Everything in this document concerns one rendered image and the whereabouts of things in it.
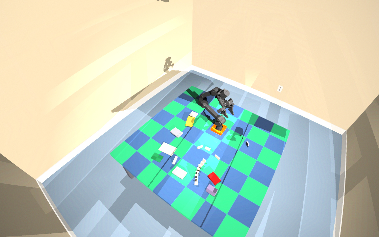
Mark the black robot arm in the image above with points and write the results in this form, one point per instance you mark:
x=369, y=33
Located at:
x=220, y=94

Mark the purple rectangular block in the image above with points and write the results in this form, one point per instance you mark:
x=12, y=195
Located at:
x=211, y=190

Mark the yellow rectangular block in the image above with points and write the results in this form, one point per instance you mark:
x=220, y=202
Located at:
x=190, y=121

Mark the red rectangular block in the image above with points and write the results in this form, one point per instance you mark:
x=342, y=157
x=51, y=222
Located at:
x=214, y=178

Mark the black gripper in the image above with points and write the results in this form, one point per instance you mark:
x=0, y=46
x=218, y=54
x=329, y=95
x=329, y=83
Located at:
x=222, y=109

